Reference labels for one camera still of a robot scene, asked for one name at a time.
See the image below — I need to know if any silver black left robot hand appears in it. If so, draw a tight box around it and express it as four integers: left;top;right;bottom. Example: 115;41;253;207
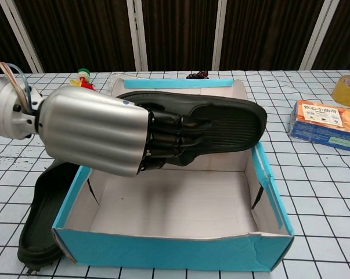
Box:
37;85;213;178

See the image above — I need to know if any black slipper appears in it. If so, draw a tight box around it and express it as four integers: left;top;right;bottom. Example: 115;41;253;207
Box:
17;158;92;274
116;90;268;168

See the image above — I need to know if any light blue shoe box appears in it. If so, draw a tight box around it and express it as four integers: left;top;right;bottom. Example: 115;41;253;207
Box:
51;77;294;273

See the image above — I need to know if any orange blue snack package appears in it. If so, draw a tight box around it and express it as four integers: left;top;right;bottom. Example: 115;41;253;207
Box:
287;99;350;152

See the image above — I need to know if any red yellow feather shuttlecock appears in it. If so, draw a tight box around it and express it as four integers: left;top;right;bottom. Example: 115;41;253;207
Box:
71;68;96;92

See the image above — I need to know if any clear plastic bag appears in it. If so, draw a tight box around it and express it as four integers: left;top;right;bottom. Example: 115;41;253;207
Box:
106;72;152;92

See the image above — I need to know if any dark purple grape bunch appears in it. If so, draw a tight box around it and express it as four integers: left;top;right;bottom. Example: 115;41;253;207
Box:
186;70;210;80

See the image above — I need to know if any dark folding screen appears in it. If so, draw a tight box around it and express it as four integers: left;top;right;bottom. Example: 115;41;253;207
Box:
0;0;350;74

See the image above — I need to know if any checkered light blue tablecloth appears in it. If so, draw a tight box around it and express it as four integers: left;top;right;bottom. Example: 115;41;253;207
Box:
0;69;350;279

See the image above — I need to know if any yellow tape roll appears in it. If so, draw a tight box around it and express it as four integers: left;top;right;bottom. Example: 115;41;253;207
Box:
331;74;350;109

